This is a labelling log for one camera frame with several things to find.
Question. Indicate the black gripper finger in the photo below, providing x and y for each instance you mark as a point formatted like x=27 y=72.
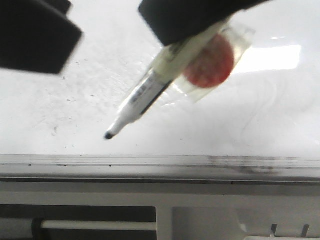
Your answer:
x=36 y=35
x=175 y=20

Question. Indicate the white marker with red tag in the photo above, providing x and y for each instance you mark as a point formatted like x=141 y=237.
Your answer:
x=195 y=65

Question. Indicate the white horizontal bar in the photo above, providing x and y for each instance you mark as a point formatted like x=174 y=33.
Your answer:
x=99 y=225

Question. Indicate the white whiteboard with frame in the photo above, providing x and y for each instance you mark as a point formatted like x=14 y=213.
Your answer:
x=263 y=122

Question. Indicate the white support frame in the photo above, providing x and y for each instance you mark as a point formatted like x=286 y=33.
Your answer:
x=180 y=211

